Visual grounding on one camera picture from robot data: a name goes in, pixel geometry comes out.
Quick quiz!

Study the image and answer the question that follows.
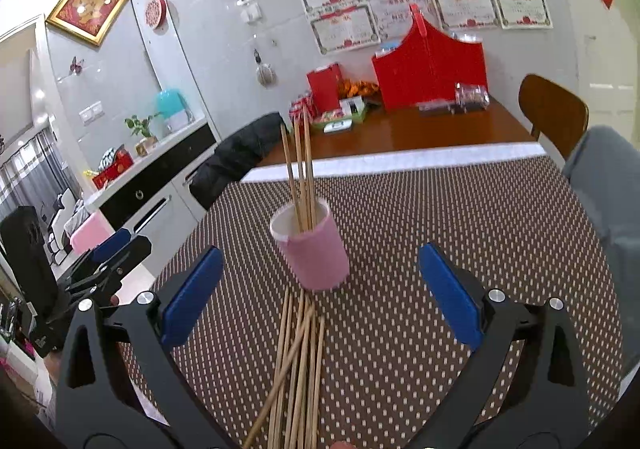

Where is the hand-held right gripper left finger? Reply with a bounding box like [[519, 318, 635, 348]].
[[55, 245, 241, 449]]

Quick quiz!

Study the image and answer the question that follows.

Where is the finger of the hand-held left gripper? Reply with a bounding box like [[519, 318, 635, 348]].
[[59, 228, 132, 288], [67, 236, 152, 303]]

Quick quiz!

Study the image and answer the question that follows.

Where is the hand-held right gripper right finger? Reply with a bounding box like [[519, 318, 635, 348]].
[[395, 243, 592, 449]]

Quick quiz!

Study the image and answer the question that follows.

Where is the pile of wooden chopsticks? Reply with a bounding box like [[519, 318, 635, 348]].
[[242, 291, 328, 449]]

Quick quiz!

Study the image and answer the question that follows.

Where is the pink cup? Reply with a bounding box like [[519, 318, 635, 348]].
[[270, 198, 351, 292]]

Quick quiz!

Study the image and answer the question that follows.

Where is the long bamboo chopstick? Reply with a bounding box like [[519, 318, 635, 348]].
[[292, 115, 311, 232], [302, 105, 317, 230], [280, 124, 306, 232]]

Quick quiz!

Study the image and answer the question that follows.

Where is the pink stool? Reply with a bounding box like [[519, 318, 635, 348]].
[[70, 212, 116, 255]]

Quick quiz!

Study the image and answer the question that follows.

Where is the black and white sideboard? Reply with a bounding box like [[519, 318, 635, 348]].
[[82, 116, 221, 260]]

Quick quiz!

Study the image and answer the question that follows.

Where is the red tissue box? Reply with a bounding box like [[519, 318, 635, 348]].
[[92, 145, 135, 189]]

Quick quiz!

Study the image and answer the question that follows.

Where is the black chair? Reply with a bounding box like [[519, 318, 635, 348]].
[[0, 206, 66, 357]]

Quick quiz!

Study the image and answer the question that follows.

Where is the brown dotted placemat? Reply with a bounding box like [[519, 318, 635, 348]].
[[117, 142, 623, 449]]

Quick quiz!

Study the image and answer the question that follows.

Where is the grey curtain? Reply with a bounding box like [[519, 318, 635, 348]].
[[0, 129, 83, 225]]

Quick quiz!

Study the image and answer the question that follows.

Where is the potted plant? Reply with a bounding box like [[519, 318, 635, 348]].
[[125, 113, 163, 157]]

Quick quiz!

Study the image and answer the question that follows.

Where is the black jacket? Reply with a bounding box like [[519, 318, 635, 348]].
[[190, 112, 283, 210]]

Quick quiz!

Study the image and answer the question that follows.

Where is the teal water dispenser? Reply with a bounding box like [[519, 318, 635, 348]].
[[156, 88, 193, 132]]

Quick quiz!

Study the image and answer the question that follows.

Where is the grey cloth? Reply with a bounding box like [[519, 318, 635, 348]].
[[561, 125, 640, 380]]

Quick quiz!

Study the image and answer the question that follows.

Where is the clear plastic container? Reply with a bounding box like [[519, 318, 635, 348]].
[[455, 83, 490, 114]]

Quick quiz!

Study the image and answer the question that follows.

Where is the green tray with packets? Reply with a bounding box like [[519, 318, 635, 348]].
[[312, 99, 368, 132]]

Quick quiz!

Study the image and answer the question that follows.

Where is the wooden chair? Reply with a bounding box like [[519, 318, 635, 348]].
[[518, 74, 590, 161]]

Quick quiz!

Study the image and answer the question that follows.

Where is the pack of red cans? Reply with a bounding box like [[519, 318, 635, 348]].
[[290, 92, 316, 126]]

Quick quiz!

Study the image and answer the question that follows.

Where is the pile of oranges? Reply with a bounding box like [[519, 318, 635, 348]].
[[337, 79, 381, 101]]

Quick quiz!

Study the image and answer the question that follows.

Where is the hanging brush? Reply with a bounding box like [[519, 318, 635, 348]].
[[252, 49, 277, 87]]

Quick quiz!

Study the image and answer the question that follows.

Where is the red round hanging ornament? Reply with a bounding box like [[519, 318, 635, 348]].
[[144, 0, 167, 30]]

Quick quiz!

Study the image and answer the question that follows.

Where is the red and gold framed picture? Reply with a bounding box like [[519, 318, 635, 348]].
[[45, 0, 132, 47]]

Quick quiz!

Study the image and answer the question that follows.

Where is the tall red box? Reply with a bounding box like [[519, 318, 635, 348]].
[[306, 63, 346, 114]]

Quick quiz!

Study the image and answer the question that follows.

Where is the red gift box with handle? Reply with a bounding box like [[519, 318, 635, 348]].
[[371, 4, 488, 114]]

